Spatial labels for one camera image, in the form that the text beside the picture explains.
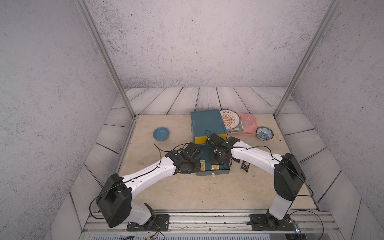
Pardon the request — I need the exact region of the yellow top drawer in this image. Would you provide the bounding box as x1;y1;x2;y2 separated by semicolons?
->
194;134;228;145

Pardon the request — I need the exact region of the teal drawer cabinet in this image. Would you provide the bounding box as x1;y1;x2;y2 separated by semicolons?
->
191;109;228;138

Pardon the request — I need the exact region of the pale yellow cookie packet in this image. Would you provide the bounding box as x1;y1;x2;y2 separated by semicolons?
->
200;160;206;172
211;165;220;171

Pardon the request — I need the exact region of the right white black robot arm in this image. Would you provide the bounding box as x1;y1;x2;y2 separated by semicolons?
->
206;134;306;228

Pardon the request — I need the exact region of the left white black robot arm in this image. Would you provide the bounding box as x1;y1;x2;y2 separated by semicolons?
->
92;142;201;228

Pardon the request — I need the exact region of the white plate orange sunburst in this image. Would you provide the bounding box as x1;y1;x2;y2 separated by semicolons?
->
220;110;241;130

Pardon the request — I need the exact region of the blue ceramic dish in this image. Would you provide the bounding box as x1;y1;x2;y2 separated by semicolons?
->
153;127;170;142

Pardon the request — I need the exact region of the pink plastic tray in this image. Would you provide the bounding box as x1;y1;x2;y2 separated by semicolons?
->
228;114;258;136

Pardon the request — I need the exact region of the clear glass cup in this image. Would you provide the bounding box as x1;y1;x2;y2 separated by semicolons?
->
243;114;255;128

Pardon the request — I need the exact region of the blue white patterned bowl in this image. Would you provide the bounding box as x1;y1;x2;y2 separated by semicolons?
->
257;126;274;141

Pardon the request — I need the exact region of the aluminium mounting rail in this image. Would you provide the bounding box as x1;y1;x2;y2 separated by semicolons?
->
80;210;344;240

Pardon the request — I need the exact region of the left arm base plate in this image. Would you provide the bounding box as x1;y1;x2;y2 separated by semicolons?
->
127;215;170;232

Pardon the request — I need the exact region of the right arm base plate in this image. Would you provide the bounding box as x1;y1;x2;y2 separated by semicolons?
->
246;214;296;231

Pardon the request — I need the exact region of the right aluminium frame post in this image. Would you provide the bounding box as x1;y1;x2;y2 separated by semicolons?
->
273;0;342;120

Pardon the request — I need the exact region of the aluminium frame post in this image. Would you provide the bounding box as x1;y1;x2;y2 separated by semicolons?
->
75;0;136;119
273;0;342;120

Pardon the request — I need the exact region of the left aluminium frame post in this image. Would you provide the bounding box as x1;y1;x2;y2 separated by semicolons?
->
75;0;136;119

